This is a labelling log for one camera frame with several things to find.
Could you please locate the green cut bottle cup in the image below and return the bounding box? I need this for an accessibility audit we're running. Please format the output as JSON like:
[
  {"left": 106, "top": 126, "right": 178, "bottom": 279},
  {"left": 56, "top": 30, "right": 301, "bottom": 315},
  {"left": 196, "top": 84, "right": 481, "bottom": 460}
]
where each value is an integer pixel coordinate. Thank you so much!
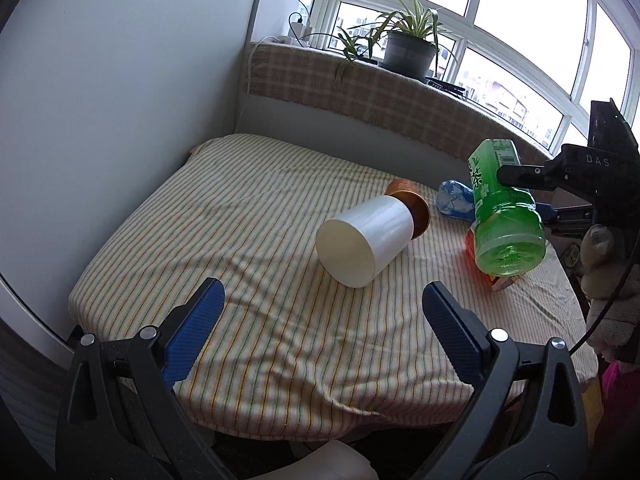
[{"left": 468, "top": 139, "right": 546, "bottom": 278}]

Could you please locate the striped table cloth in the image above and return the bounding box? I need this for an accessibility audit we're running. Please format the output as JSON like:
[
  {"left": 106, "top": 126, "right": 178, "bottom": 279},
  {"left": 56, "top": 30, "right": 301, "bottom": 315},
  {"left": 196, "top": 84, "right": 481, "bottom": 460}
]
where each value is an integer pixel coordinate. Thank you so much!
[{"left": 68, "top": 134, "right": 586, "bottom": 441}]

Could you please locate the white charger with cable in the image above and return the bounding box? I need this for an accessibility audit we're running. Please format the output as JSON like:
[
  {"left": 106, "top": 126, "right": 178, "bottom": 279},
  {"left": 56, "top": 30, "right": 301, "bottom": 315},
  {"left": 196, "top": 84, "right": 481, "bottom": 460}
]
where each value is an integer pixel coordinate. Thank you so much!
[{"left": 241, "top": 0, "right": 309, "bottom": 100}]

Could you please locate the orange paper cup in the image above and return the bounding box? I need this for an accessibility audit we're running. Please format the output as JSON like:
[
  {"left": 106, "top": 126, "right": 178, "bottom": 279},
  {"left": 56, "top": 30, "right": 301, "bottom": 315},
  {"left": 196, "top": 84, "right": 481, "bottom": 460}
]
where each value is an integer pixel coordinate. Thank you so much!
[{"left": 385, "top": 178, "right": 431, "bottom": 240}]

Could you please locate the blue cut bottle cup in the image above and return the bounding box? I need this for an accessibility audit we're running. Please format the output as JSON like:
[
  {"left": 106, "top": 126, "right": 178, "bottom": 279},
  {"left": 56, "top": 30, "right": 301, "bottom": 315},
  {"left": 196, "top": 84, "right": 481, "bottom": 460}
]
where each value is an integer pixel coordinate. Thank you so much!
[{"left": 436, "top": 180, "right": 475, "bottom": 222}]

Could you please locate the white plastic cup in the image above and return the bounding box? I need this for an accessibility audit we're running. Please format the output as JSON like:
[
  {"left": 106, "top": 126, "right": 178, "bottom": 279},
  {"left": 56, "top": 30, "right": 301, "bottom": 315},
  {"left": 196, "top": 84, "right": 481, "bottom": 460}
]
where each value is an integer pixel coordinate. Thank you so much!
[{"left": 316, "top": 195, "right": 414, "bottom": 288}]

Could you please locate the potted spider plant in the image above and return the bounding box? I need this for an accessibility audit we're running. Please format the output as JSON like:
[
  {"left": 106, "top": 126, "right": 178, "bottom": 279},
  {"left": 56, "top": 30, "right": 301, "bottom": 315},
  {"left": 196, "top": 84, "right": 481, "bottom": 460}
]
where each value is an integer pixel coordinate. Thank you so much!
[{"left": 309, "top": 0, "right": 456, "bottom": 82}]

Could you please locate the brown plaid sill cloth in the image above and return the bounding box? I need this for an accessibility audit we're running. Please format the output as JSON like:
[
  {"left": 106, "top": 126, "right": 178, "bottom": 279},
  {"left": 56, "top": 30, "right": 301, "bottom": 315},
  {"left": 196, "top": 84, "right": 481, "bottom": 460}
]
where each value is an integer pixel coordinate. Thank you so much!
[{"left": 247, "top": 44, "right": 550, "bottom": 165}]

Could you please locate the plush toy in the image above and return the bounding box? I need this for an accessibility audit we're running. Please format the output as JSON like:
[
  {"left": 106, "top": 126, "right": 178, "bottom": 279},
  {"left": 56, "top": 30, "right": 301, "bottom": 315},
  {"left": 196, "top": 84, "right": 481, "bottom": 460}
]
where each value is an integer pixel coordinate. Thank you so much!
[{"left": 580, "top": 224, "right": 639, "bottom": 372}]

